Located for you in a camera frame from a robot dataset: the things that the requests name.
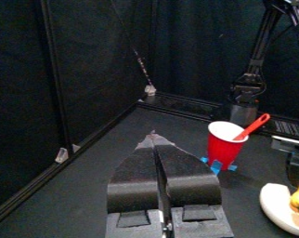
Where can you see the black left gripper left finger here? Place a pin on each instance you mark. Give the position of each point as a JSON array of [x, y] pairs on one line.
[[132, 182]]

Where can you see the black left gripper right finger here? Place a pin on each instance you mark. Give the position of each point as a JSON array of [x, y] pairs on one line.
[[192, 182]]

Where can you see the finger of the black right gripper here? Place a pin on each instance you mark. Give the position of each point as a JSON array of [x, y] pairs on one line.
[[297, 169]]

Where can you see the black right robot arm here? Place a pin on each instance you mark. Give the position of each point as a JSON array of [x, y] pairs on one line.
[[248, 85]]

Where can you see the blue cup stand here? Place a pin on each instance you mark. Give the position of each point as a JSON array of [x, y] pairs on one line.
[[216, 167]]

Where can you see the red plastic spoon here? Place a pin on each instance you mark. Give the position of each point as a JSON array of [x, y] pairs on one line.
[[254, 124]]

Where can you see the red plastic cup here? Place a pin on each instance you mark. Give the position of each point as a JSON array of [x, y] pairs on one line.
[[221, 150]]

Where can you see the white plate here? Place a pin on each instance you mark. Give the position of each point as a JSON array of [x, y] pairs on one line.
[[274, 204]]

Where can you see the clear plastic bracket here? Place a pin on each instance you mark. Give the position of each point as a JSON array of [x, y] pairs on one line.
[[61, 155], [75, 148], [149, 89]]

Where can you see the black frame floor rail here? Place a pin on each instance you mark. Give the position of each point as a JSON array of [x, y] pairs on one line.
[[51, 173], [184, 107]]

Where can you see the black frame upright post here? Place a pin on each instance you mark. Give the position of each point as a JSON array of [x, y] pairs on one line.
[[153, 46], [55, 77]]

